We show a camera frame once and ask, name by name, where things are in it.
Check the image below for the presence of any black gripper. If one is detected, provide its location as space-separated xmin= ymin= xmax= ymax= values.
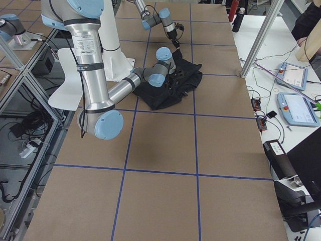
xmin=166 ymin=68 xmax=189 ymax=96
xmin=166 ymin=23 xmax=184 ymax=49

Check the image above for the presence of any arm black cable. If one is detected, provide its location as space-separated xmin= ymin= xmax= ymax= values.
xmin=62 ymin=30 xmax=88 ymax=139

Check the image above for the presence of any white plastic chair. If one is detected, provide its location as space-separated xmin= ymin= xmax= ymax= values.
xmin=48 ymin=48 xmax=82 ymax=111

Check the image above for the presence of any near blue teach pendant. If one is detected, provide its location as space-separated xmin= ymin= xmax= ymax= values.
xmin=277 ymin=93 xmax=320 ymax=127

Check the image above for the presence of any green tipped metal rod stand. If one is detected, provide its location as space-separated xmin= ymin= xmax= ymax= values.
xmin=253 ymin=59 xmax=321 ymax=118

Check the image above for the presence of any orange terminal circuit board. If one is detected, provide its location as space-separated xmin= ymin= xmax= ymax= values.
xmin=251 ymin=98 xmax=262 ymax=111

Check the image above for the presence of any black graphic t-shirt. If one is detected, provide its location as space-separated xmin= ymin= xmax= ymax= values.
xmin=133 ymin=50 xmax=203 ymax=110

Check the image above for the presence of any neighbour robot arm base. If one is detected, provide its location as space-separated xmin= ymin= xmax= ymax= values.
xmin=1 ymin=14 xmax=38 ymax=51

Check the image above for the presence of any black water bottle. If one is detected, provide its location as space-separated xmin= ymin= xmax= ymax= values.
xmin=232 ymin=8 xmax=245 ymax=33

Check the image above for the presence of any small black square pad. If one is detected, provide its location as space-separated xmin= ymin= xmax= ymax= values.
xmin=266 ymin=110 xmax=277 ymax=118

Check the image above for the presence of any aluminium frame post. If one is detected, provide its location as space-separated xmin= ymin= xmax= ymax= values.
xmin=240 ymin=0 xmax=284 ymax=78

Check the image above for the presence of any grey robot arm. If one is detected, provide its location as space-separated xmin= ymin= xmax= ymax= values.
xmin=133 ymin=0 xmax=185 ymax=50
xmin=41 ymin=1 xmax=177 ymax=140

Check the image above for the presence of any red cylinder bottle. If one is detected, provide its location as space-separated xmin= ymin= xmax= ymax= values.
xmin=228 ymin=0 xmax=239 ymax=22

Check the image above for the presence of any black barcode printer box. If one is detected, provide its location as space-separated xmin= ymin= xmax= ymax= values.
xmin=263 ymin=140 xmax=296 ymax=179

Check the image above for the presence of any far blue teach pendant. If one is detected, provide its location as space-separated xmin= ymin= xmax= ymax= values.
xmin=276 ymin=62 xmax=308 ymax=91

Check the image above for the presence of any blue teach pendant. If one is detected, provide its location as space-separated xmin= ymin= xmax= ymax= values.
xmin=276 ymin=62 xmax=308 ymax=91
xmin=277 ymin=93 xmax=320 ymax=127

